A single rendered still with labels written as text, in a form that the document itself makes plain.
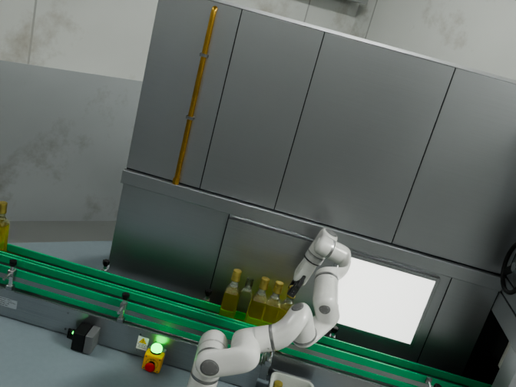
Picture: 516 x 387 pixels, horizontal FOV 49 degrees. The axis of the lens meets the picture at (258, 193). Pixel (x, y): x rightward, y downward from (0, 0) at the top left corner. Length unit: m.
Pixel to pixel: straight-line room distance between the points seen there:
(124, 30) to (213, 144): 2.65
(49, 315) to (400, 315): 1.43
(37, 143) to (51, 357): 2.76
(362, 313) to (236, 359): 0.85
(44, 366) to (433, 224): 1.58
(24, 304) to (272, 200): 1.07
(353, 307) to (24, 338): 1.32
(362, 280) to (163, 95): 1.11
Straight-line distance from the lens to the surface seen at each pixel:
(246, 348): 1.79
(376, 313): 2.49
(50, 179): 4.99
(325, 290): 1.93
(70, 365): 2.32
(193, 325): 2.29
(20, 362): 2.32
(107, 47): 4.81
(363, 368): 2.44
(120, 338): 2.38
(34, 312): 2.47
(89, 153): 4.99
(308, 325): 1.88
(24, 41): 4.65
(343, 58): 2.21
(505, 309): 2.47
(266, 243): 2.36
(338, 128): 2.24
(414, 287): 2.45
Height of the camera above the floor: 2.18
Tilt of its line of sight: 18 degrees down
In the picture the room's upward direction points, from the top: 15 degrees clockwise
